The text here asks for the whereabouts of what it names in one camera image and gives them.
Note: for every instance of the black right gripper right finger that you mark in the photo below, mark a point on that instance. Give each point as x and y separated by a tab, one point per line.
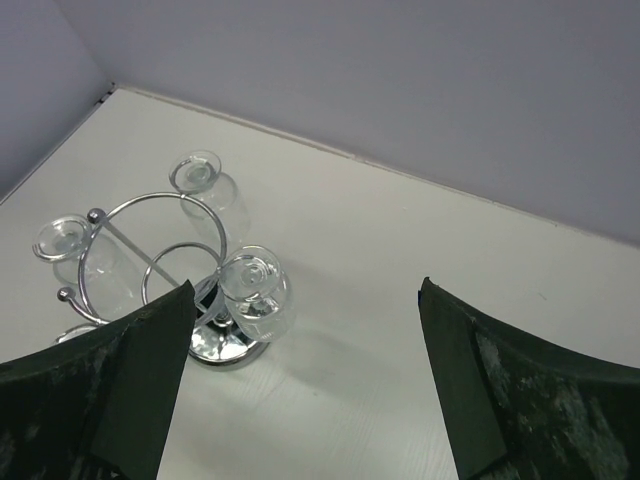
516	406

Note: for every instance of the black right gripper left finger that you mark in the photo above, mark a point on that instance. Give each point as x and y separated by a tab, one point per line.
98	406

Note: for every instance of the chrome wine glass rack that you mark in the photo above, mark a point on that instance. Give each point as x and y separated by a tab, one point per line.
174	238

